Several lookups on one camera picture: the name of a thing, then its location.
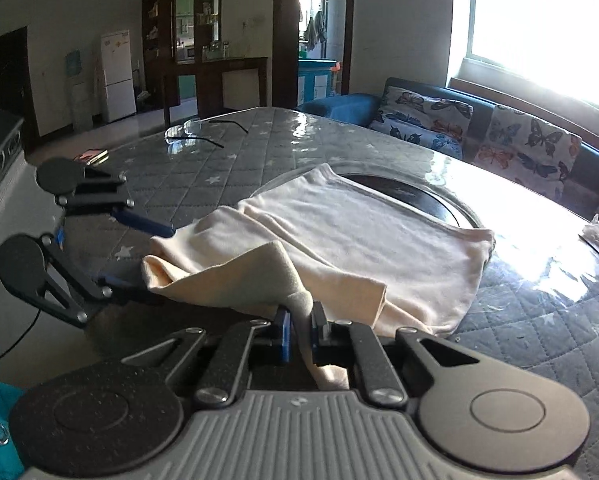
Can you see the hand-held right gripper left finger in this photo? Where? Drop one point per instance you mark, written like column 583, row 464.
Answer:
column 282, row 336

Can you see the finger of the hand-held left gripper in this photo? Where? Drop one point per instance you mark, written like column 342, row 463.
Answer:
column 122, row 284
column 144, row 222

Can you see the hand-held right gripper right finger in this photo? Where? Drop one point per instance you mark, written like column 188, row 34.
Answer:
column 319, row 336

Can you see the cream cloth garment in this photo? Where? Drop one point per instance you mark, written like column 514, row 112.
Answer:
column 359, row 255

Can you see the hanging clothes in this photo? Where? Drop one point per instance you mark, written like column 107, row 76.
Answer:
column 317, row 30

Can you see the red book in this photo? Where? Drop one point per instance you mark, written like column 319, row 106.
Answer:
column 91, row 156

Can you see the eyeglasses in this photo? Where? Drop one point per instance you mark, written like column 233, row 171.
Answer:
column 184, row 130

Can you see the dark wooden door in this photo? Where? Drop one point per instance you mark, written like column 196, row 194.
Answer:
column 4, row 80

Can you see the water dispenser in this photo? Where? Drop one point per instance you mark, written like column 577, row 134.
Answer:
column 79, row 85

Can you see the white refrigerator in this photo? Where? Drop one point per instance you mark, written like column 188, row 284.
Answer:
column 118, row 77

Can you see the black round induction plate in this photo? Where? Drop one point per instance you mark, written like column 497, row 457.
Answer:
column 409, row 195

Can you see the dark wooden shelf cabinet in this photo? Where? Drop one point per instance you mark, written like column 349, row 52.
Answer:
column 204, row 25

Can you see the blue cabinet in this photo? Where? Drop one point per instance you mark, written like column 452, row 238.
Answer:
column 317, row 80

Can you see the blue sofa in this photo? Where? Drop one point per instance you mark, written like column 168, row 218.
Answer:
column 344, row 105

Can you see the butterfly print cushion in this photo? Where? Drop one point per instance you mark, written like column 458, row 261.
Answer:
column 529, row 147
column 419, row 120

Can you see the window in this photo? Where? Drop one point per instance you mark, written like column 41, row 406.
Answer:
column 539, row 15

